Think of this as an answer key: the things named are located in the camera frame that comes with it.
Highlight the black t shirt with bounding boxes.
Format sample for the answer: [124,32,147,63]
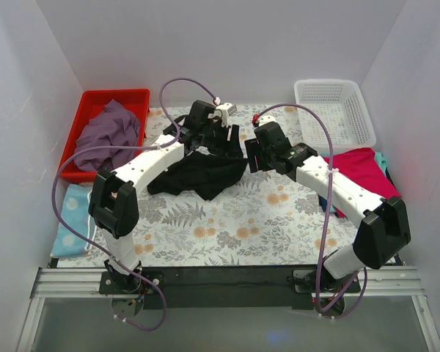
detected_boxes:
[147,152,247,200]

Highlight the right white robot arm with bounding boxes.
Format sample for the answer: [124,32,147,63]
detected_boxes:
[245,120,411,292]

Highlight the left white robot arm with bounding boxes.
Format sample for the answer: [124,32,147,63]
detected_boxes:
[89,100,242,293]

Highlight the floral patterned table mat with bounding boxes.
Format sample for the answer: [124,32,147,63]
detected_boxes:
[49,103,397,268]

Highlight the red plastic bin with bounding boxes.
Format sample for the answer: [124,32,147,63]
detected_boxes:
[61,89,150,183]

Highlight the white perforated plastic basket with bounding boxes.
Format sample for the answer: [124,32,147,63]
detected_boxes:
[294,79,376,154]

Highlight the purple crumpled t shirt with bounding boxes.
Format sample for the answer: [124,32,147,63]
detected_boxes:
[74,100,141,172]

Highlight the magenta folded t shirt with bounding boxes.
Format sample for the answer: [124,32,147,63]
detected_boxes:
[333,147,400,199]

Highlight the teal folded t shirt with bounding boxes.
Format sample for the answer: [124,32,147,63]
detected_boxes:
[374,152,388,176]

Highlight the light blue dotted cloth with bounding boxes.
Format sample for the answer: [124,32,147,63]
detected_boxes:
[51,184,96,258]

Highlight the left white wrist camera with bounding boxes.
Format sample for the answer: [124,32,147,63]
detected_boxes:
[209,103,237,126]

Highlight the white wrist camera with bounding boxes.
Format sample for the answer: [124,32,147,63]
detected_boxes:
[209,103,237,126]
[257,115,276,127]

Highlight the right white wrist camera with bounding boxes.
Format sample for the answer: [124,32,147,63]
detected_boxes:
[257,115,276,127]

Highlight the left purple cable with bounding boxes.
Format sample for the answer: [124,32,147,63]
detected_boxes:
[51,76,221,330]

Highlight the purple cable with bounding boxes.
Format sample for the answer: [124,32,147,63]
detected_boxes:
[252,103,368,320]
[51,76,221,330]

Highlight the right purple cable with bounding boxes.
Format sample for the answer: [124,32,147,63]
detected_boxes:
[252,103,368,320]

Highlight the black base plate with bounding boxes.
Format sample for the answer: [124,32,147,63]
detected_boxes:
[98,266,362,309]

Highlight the aluminium mounting rail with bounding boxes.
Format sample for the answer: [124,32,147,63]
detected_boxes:
[32,265,425,298]

